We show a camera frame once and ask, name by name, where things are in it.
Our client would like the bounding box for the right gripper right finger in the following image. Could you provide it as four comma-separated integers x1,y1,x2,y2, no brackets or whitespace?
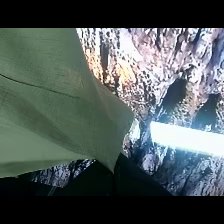
114,152,173,197

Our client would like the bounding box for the green shirt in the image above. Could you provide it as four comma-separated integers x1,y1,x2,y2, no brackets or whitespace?
0,27,136,179

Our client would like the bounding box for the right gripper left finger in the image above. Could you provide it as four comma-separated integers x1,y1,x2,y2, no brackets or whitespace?
54,159,117,197

